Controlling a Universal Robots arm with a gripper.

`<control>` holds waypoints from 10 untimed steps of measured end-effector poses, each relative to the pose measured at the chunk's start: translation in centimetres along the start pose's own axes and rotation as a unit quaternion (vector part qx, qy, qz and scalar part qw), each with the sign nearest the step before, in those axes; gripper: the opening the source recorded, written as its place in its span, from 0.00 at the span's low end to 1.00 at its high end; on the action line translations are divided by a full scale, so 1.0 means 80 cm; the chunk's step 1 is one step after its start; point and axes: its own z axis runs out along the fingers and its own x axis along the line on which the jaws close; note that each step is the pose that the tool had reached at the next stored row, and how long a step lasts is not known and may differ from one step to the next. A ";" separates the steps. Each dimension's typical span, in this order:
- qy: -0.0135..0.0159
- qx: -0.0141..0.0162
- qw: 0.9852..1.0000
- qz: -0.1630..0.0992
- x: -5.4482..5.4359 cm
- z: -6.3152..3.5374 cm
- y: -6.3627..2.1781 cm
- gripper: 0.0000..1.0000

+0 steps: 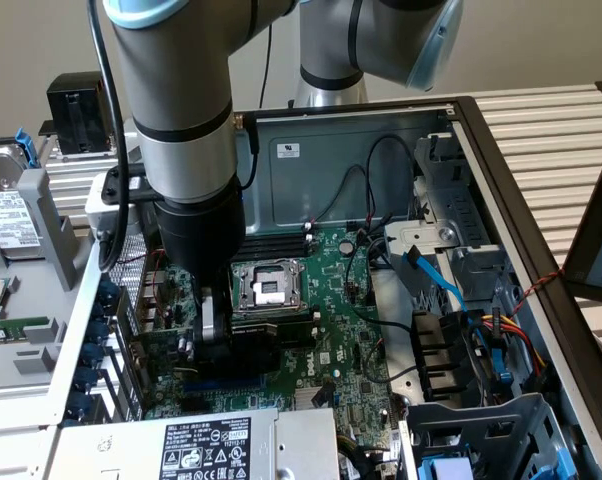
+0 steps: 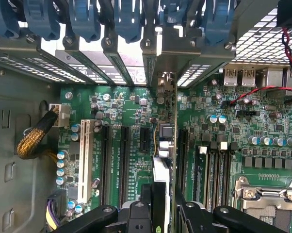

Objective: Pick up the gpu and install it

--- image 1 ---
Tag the black plastic duct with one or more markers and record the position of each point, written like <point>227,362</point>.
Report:
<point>438,350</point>

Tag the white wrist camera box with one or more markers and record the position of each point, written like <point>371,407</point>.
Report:
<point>101,210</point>

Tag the grey power supply unit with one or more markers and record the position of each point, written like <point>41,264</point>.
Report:
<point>131,445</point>

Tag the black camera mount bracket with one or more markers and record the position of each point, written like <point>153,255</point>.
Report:
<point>131,182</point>

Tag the dark framed screen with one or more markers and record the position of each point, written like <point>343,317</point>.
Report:
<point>596,225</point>

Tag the blue card retention clip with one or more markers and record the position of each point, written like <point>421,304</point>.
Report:
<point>110,291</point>
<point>83,406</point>
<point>102,313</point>
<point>98,334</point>
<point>94,357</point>
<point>89,381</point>

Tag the coin cell battery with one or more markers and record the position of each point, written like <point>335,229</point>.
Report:
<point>346,247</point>

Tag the green motherboard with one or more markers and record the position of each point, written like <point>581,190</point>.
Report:
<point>331,300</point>

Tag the finned chipset heatsink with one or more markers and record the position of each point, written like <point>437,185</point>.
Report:
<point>303,400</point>

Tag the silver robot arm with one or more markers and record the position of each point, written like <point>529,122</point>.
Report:
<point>171,75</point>

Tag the black RAM slot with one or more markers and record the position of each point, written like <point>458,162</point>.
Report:
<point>283,237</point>
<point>278,250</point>
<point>276,256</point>
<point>281,243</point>
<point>298,324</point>
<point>297,332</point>
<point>299,315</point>

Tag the open grey PC case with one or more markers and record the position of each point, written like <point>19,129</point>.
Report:
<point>331,175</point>

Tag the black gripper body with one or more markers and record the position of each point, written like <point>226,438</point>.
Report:
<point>201,230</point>

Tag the metal CPU socket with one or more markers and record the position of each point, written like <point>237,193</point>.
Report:
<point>268,287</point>

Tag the green RAM stick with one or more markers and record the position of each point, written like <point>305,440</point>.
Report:
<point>11,330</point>

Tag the blue PCIe expansion slot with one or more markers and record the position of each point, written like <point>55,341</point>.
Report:
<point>221,386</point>

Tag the black CPU cooler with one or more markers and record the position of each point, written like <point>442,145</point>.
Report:
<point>81,115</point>

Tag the silver hard disk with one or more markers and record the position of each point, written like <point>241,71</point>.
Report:
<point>6,215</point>

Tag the black graphics card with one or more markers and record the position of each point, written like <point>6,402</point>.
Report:
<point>158,345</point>

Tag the grey metal disk bay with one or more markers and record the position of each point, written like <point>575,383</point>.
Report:
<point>481,430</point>
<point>456,215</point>

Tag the grey parts rack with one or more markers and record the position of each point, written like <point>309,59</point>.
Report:
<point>41,360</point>

